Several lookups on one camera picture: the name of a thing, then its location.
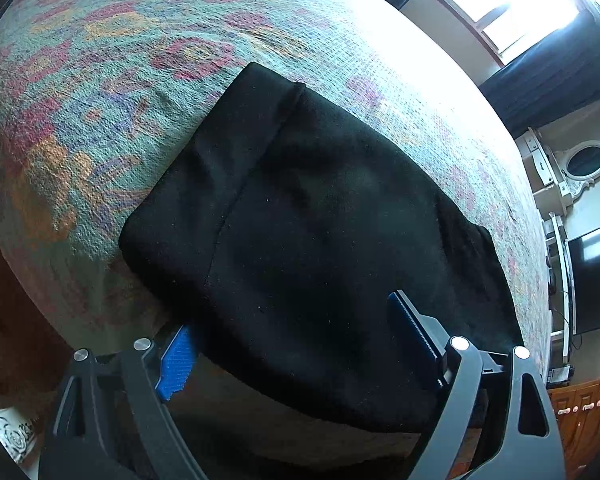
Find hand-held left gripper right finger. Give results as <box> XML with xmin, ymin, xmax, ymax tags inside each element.
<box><xmin>386</xmin><ymin>290</ymin><xmax>567</xmax><ymax>480</ymax></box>

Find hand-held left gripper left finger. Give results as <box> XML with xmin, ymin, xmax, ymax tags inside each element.
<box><xmin>39</xmin><ymin>324</ymin><xmax>208</xmax><ymax>480</ymax></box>

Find black pants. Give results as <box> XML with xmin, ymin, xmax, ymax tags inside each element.
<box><xmin>118</xmin><ymin>62</ymin><xmax>526</xmax><ymax>433</ymax></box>

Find white television stand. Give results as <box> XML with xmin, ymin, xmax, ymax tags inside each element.
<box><xmin>542</xmin><ymin>212</ymin><xmax>580</xmax><ymax>376</ymax></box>

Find white black patterned cloth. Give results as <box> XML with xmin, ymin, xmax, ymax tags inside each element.
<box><xmin>0</xmin><ymin>400</ymin><xmax>43</xmax><ymax>463</ymax></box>

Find black television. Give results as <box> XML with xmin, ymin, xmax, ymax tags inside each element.
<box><xmin>566</xmin><ymin>225</ymin><xmax>600</xmax><ymax>336</ymax></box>

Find orange wooden cabinet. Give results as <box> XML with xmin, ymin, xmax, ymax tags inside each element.
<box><xmin>547</xmin><ymin>372</ymin><xmax>600</xmax><ymax>480</ymax></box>

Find white dresser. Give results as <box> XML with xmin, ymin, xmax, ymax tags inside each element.
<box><xmin>517</xmin><ymin>127</ymin><xmax>568</xmax><ymax>216</ymax></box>

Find oval white framed mirror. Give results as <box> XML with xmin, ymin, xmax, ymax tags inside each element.
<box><xmin>552</xmin><ymin>141</ymin><xmax>600</xmax><ymax>198</ymax></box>

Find floral woven blanket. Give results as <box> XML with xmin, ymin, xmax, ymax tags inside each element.
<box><xmin>0</xmin><ymin>0</ymin><xmax>553</xmax><ymax>461</ymax></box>

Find bright window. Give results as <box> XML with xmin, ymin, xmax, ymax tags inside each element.
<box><xmin>422</xmin><ymin>0</ymin><xmax>600</xmax><ymax>66</ymax></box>

